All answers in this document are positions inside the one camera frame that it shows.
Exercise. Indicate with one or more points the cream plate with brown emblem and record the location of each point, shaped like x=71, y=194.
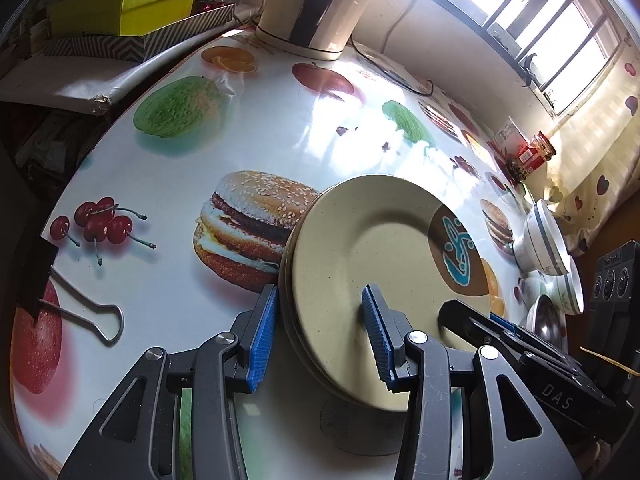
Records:
x=281, y=290
x=360, y=260
x=289, y=280

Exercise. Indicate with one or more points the striped grey tray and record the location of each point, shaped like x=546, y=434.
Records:
x=165, y=35

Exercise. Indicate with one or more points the green cardboard box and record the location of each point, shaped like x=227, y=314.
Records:
x=125, y=7

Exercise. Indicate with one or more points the black window latch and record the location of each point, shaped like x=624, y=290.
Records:
x=527, y=67

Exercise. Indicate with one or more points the window with bars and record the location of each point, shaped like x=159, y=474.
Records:
x=500, y=15

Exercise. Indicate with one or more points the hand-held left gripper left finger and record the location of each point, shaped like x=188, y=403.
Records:
x=262, y=335

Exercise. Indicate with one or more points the black binder clip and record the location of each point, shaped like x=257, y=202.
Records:
x=47, y=260

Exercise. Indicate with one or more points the cream and black electric kettle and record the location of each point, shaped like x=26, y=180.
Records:
x=320, y=5

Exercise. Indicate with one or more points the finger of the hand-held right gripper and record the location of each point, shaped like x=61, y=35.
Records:
x=501, y=322
x=465, y=317

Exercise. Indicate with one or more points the white bowl with blue band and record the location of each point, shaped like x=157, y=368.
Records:
x=537, y=240
x=570, y=290

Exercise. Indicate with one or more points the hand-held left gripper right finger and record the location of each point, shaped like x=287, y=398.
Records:
x=380, y=340

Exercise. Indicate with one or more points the cream heart-patterned curtain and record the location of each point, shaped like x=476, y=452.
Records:
x=600, y=160

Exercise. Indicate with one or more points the red-labelled glass jar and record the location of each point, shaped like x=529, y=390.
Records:
x=532, y=152

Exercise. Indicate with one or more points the stainless steel bowl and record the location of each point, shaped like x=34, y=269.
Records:
x=547, y=320

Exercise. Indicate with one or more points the white board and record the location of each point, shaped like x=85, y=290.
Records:
x=65, y=85

